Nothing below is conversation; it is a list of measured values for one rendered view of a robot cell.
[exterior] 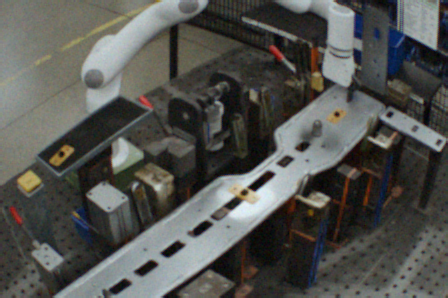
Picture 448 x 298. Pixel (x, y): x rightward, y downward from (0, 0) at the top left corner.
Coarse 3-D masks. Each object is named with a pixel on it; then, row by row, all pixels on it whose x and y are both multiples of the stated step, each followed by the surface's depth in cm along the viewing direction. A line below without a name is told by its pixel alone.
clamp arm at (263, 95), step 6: (264, 90) 201; (258, 96) 202; (264, 96) 201; (270, 96) 202; (264, 102) 202; (270, 102) 204; (264, 108) 203; (270, 108) 204; (264, 114) 204; (270, 114) 205; (264, 120) 205; (270, 120) 206; (264, 126) 206; (270, 126) 206
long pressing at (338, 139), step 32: (320, 96) 219; (288, 128) 205; (352, 128) 205; (320, 160) 193; (224, 192) 182; (256, 192) 182; (288, 192) 183; (160, 224) 171; (192, 224) 172; (224, 224) 173; (256, 224) 173; (128, 256) 162; (160, 256) 162; (192, 256) 163; (64, 288) 149; (96, 288) 151; (128, 288) 152; (160, 288) 153
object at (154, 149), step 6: (150, 144) 182; (156, 144) 182; (162, 144) 182; (144, 150) 180; (150, 150) 180; (156, 150) 180; (162, 150) 180; (144, 156) 182; (150, 156) 180; (156, 156) 179; (162, 156) 181; (144, 162) 183; (150, 162) 181; (156, 162) 180; (162, 162) 182; (168, 162) 184; (162, 168) 183
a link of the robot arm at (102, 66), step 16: (176, 0) 180; (192, 0) 179; (208, 0) 186; (144, 16) 192; (160, 16) 188; (176, 16) 184; (192, 16) 184; (128, 32) 194; (144, 32) 193; (160, 32) 195; (112, 48) 195; (128, 48) 196; (96, 64) 195; (112, 64) 197; (96, 80) 197
